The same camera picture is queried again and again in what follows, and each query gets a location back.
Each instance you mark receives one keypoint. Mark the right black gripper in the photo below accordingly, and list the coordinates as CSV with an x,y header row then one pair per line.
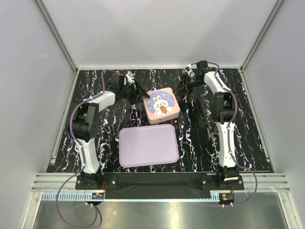
x,y
180,88

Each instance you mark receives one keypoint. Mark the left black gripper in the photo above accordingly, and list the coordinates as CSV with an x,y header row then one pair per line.
x,y
141,93

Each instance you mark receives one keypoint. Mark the pink tin lid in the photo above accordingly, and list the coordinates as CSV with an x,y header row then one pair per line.
x,y
161,101

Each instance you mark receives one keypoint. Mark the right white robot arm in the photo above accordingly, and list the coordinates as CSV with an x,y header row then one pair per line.
x,y
224,112

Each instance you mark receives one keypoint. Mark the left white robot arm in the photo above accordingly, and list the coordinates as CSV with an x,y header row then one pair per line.
x,y
83,123

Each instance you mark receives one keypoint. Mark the pink chocolate tin box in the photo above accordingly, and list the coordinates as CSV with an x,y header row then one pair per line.
x,y
156,119

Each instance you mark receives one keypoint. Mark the lilac plastic tray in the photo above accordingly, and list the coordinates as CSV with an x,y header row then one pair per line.
x,y
148,145

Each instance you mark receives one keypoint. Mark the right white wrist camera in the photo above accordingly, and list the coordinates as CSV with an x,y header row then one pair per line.
x,y
189,71

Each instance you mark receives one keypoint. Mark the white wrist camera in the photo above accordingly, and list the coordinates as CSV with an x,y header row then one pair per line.
x,y
129,78
189,71

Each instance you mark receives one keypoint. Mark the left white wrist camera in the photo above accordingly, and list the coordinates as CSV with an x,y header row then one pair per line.
x,y
129,78

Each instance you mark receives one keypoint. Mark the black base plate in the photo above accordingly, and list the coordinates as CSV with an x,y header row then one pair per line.
x,y
157,186

